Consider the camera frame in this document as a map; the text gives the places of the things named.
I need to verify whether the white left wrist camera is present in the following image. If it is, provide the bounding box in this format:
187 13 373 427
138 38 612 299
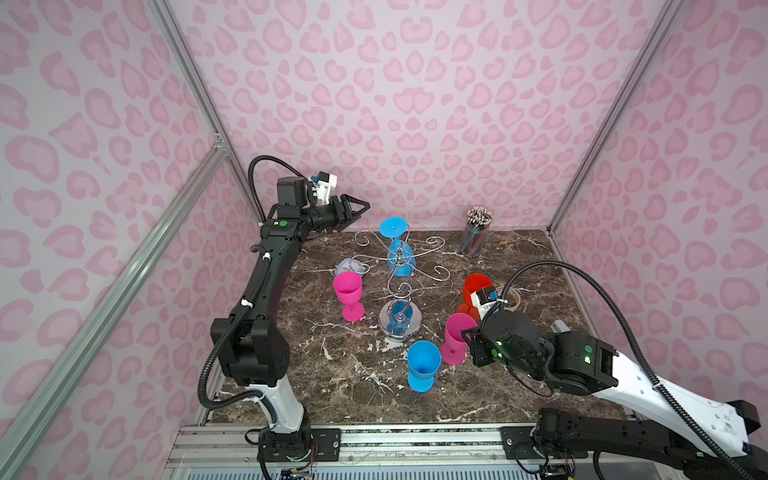
310 171 338 205

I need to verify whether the grey square timer clock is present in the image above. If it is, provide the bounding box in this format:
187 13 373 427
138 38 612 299
334 258 370 277

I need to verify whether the magenta wine glass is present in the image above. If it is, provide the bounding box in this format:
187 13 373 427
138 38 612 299
439 313 476 366
333 271 365 323

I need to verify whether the chrome wire wine glass rack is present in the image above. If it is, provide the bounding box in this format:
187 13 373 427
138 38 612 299
352 223 451 343

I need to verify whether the red wine glass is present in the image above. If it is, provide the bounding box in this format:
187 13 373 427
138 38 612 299
455 273 494 322

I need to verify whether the blue wine glass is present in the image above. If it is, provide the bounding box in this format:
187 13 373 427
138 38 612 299
379 217 415 278
407 340 442 393

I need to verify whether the aluminium frame post right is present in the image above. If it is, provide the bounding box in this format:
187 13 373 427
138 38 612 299
547 0 689 237

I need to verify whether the clear tape roll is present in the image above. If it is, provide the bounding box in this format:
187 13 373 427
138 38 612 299
498 288 522 311

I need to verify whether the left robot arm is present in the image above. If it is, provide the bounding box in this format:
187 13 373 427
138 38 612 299
197 172 370 461

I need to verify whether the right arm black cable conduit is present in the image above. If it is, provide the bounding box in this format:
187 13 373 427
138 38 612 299
497 259 757 480

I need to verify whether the aluminium frame bar left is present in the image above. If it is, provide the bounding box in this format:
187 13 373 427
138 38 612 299
1 142 229 479

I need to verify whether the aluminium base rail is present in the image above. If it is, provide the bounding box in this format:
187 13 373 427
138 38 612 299
161 422 679 480

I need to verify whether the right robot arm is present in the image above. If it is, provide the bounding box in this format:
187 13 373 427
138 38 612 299
461 310 767 479

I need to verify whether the grey stapler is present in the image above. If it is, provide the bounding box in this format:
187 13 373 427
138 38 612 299
551 320 572 334

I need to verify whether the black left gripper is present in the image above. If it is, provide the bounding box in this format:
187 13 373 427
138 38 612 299
300 195 369 235

